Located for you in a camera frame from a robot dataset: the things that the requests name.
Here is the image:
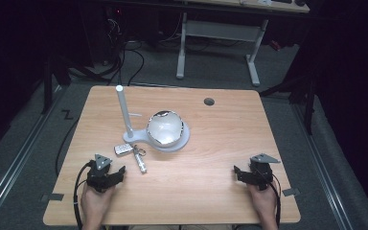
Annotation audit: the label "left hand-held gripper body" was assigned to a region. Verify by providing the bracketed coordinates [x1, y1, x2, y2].
[85, 153, 117, 194]

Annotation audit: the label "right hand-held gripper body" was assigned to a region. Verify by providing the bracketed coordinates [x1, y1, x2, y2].
[248, 152, 282, 192]

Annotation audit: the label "silver key bunch with fob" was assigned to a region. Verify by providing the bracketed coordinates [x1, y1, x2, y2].
[113, 143, 149, 174]

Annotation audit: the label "person's left hand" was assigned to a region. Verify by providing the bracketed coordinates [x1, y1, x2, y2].
[80, 183, 117, 224]

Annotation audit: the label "person's right hand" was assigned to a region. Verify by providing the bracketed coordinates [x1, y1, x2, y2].
[246, 181, 279, 224]

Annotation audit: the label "grey tape strip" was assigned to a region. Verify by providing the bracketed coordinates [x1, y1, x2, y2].
[40, 193, 65, 203]
[282, 187, 301, 197]

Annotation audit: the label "white stand with pole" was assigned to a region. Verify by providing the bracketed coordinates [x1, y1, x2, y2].
[115, 84, 192, 153]

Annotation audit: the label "white bowl with silver rim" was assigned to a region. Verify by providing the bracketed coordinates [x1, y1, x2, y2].
[146, 109, 186, 149]

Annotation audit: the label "black metal stand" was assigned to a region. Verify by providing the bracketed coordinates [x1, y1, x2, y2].
[40, 54, 73, 115]
[258, 57, 319, 136]

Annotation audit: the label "white-legged wooden desk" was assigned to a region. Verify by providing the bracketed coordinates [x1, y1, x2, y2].
[173, 0, 311, 87]

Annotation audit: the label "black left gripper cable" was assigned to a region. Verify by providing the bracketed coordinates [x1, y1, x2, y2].
[72, 160, 96, 230]

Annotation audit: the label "metal floor rail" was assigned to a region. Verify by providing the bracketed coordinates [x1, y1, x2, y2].
[291, 103, 356, 230]
[0, 92, 65, 228]

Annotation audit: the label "black floor cables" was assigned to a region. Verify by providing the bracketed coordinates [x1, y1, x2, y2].
[68, 12, 147, 87]

